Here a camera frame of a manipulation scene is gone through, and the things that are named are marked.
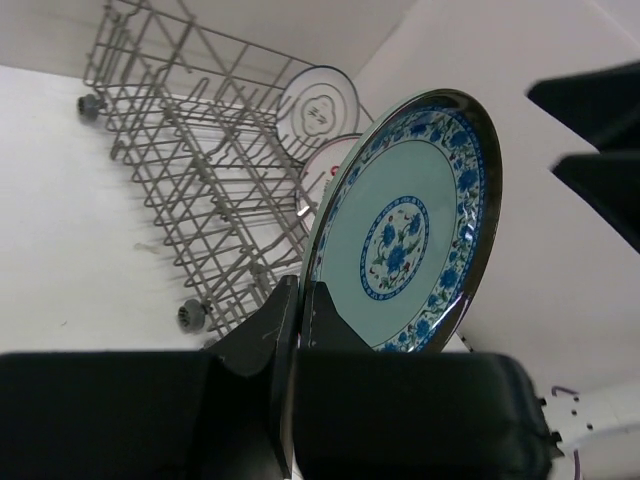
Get teal blue floral plate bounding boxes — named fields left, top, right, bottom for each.
left=300, top=89, right=503, bottom=352

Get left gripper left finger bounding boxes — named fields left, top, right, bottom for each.
left=199, top=275, right=299, bottom=475

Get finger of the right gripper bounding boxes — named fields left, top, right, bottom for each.
left=526, top=62, right=639, bottom=150
left=551, top=150, right=640, bottom=250

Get grey wire dish rack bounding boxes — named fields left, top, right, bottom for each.
left=75, top=0, right=376, bottom=346

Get white plate red characters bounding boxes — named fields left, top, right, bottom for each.
left=296, top=133, right=360, bottom=233

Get white plate green rim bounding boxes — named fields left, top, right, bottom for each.
left=275, top=65, right=359, bottom=162

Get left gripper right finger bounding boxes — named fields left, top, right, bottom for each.
left=297, top=282, right=380, bottom=479

